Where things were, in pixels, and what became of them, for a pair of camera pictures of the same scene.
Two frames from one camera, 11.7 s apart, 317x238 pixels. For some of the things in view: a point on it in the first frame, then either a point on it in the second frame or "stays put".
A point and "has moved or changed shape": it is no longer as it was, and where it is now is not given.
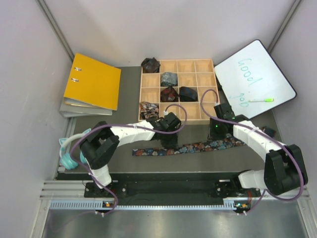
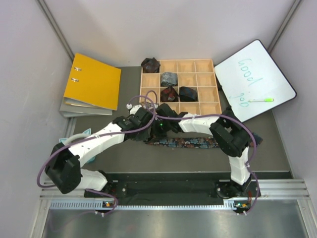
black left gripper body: [175, 129] to [141, 135]
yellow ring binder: [91, 84] stays put
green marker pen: [266, 100] stays put
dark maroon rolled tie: [150, 65] stays put
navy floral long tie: [208, 144] has moved or changed shape
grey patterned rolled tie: [169, 79] stays put
